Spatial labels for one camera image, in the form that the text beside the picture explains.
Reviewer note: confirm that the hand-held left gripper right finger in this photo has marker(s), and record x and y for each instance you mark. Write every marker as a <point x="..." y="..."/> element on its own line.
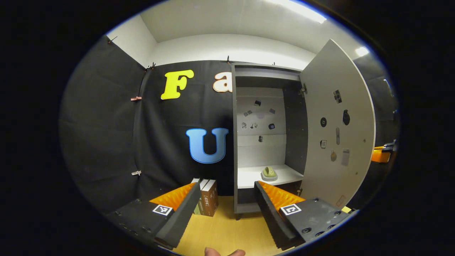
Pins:
<point x="270" y="220"/>

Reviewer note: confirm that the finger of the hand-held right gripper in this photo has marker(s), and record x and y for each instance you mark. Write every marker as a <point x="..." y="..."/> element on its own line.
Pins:
<point x="380" y="156"/>

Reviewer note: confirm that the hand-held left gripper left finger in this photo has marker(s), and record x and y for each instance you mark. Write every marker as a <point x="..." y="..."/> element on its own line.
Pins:
<point x="177" y="220"/>

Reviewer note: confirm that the beige cabinet door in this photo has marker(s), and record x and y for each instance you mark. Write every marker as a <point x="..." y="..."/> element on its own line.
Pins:
<point x="337" y="170"/>

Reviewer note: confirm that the green bottle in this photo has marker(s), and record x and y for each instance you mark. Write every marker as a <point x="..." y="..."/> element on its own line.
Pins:
<point x="269" y="173"/>

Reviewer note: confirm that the dark grey cabinet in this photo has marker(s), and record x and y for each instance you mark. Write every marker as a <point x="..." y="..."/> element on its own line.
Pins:
<point x="295" y="135"/>

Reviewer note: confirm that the white cabinet shelf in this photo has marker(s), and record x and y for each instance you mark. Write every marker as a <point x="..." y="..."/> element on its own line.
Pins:
<point x="249" y="176"/>

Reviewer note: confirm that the green book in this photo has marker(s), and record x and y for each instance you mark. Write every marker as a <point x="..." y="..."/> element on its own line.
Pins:
<point x="197" y="209"/>

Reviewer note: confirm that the white clip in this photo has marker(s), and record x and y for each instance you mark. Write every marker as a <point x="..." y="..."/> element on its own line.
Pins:
<point x="136" y="173"/>

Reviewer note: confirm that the small ceiling light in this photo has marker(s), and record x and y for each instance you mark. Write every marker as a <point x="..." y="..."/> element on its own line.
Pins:
<point x="362" y="51"/>

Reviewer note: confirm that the black backdrop cloth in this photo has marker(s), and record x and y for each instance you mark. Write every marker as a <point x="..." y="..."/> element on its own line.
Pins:
<point x="106" y="124"/>

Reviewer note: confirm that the pink clip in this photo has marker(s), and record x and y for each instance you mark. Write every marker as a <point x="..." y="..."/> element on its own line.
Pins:
<point x="136" y="98"/>

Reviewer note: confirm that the long ceiling light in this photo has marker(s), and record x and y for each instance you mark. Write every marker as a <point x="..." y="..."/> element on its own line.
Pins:
<point x="302" y="10"/>

